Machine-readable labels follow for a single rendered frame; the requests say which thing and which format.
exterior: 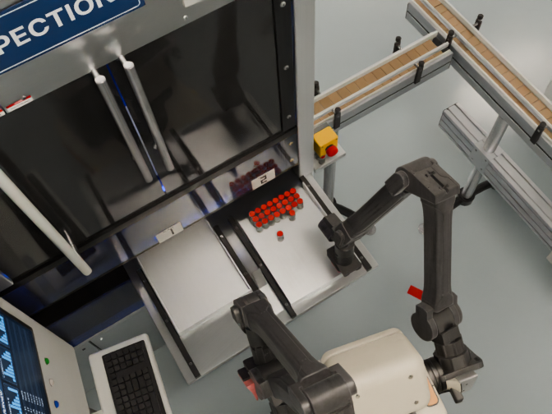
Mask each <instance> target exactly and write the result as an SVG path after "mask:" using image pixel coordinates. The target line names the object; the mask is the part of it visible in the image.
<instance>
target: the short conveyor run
mask: <svg viewBox="0 0 552 414"><path fill-rule="evenodd" d="M437 34H438V31H437V30H436V31H435V32H431V33H429V34H428V35H426V36H424V37H422V38H420V39H418V40H417V41H415V42H413V43H411V44H409V45H408V46H406V47H404V48H402V47H401V46H400V45H401V39H402V38H401V36H397V37H396V39H395V41H396V42H395V43H394V46H393V54H391V55H389V56H387V57H385V58H384V59H382V60H380V61H378V62H377V63H375V64H373V65H371V66H369V67H367V68H366V69H364V70H362V71H359V72H358V73H357V74H355V75H353V76H351V77H349V78H347V79H346V80H343V81H342V82H340V83H338V84H336V85H334V86H333V87H331V88H329V89H327V90H326V91H324V92H322V93H320V86H319V82H318V81H317V80H315V93H314V128H316V127H317V126H319V125H321V124H323V123H325V122H327V123H328V124H329V126H330V127H331V128H332V129H333V131H334V132H337V131H339V130H341V129H343V128H344V127H346V126H348V125H350V124H351V123H353V122H355V121H357V120H358V119H360V118H362V117H364V116H365V115H367V114H369V113H371V112H373V111H375V110H376V109H377V108H380V107H382V106H383V105H385V104H387V103H388V102H390V101H392V100H394V99H396V98H397V97H399V96H401V95H402V94H405V93H406V92H408V91H409V90H412V89H413V88H415V87H417V86H418V85H420V84H422V83H424V82H426V81H427V80H429V79H431V78H432V77H434V76H437V75H438V74H439V73H441V72H443V71H445V70H447V69H449V67H450V64H451V61H452V58H453V52H452V51H451V50H450V49H448V48H447V47H448V46H449V42H446V43H444V44H443V43H442V42H441V41H440V40H439V39H438V38H437V37H436V35H437ZM399 49H400V50H399Z"/></svg>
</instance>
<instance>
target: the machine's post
mask: <svg viewBox="0 0 552 414"><path fill-rule="evenodd" d="M291 6H292V51H293V73H294V95H295V118H296V125H297V146H298V163H299V164H298V165H297V166H295V167H293V168H292V170H293V172H294V173H295V174H296V175H297V177H298V178H299V177H301V176H302V175H304V177H305V176H307V175H308V174H311V176H313V170H314V93H315V0H291Z"/></svg>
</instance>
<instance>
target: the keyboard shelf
mask: <svg viewBox="0 0 552 414"><path fill-rule="evenodd" d="M141 340H144V341H145V345H146V348H147V352H148V354H149V359H150V362H151V365H152V368H153V371H154V376H155V379H156V381H157V385H158V387H159V392H160V395H161V398H162V401H163V405H164V409H165V412H166V414H172V411H171V408H170V405H169V402H168V398H167V394H166V392H165V389H164V386H163V381H162V379H161V375H160V373H159V368H158V365H157V362H156V360H155V356H154V352H153V349H152V346H151V343H150V338H149V336H148V334H146V333H143V334H141V335H138V336H136V337H134V338H130V339H128V340H126V341H124V342H121V343H118V344H115V345H113V346H111V347H107V348H105V349H103V350H101V351H98V352H95V353H92V354H90V355H89V362H90V368H91V371H92V375H93V378H94V383H95V387H96V390H97V394H98V397H99V403H100V406H101V410H100V411H97V412H94V413H92V414H117V412H116V408H115V405H114V402H113V396H112V393H111V389H110V387H109V383H108V377H107V375H106V371H105V368H104V363H103V359H102V356H103V355H105V354H108V353H110V352H114V351H116V350H118V349H120V348H123V347H126V346H128V345H131V344H133V343H136V342H139V341H141Z"/></svg>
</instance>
